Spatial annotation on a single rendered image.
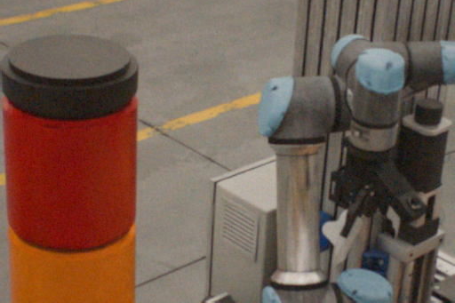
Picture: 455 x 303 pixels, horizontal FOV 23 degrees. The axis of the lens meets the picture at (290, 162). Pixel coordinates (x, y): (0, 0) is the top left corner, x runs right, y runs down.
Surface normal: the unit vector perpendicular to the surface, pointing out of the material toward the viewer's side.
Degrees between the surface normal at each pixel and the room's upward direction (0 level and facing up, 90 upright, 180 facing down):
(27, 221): 90
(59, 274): 90
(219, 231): 90
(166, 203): 0
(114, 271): 90
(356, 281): 7
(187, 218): 0
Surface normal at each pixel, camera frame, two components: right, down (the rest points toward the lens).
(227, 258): -0.71, 0.27
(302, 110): 0.26, 0.11
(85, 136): 0.30, 0.45
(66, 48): 0.07, -0.89
